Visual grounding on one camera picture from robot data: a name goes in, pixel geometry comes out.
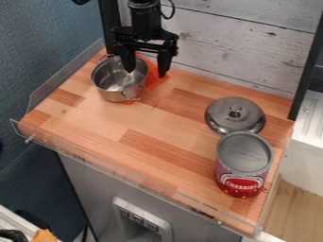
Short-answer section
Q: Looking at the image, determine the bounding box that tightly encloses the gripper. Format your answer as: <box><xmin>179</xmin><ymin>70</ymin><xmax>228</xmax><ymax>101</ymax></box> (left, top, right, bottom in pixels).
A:
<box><xmin>110</xmin><ymin>26</ymin><xmax>181</xmax><ymax>79</ymax></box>

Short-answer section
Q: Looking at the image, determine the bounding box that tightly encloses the silver pot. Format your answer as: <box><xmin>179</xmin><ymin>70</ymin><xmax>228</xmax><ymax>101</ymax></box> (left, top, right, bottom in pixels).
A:
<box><xmin>89</xmin><ymin>54</ymin><xmax>152</xmax><ymax>104</ymax></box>

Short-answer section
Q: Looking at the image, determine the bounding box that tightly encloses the silver pot lid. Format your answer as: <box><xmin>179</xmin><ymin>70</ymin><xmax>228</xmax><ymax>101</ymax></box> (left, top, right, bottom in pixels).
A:
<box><xmin>203</xmin><ymin>96</ymin><xmax>268</xmax><ymax>136</ymax></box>

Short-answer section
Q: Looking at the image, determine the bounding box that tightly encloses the red can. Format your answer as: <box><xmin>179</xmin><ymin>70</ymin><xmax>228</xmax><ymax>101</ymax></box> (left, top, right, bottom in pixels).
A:
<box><xmin>212</xmin><ymin>130</ymin><xmax>277</xmax><ymax>199</ymax></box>

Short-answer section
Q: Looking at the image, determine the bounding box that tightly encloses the orange toy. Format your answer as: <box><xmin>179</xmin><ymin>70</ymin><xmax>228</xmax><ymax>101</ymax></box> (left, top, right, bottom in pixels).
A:
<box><xmin>134</xmin><ymin>56</ymin><xmax>172</xmax><ymax>93</ymax></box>

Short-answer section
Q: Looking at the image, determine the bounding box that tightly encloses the white plastic unit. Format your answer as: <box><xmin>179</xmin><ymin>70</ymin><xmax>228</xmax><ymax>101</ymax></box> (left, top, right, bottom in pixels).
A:
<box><xmin>279</xmin><ymin>90</ymin><xmax>323</xmax><ymax>199</ymax></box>

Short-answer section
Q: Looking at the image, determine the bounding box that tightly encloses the black frame post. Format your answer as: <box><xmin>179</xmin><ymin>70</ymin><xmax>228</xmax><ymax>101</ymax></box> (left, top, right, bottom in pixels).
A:
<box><xmin>286</xmin><ymin>11</ymin><xmax>323</xmax><ymax>122</ymax></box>

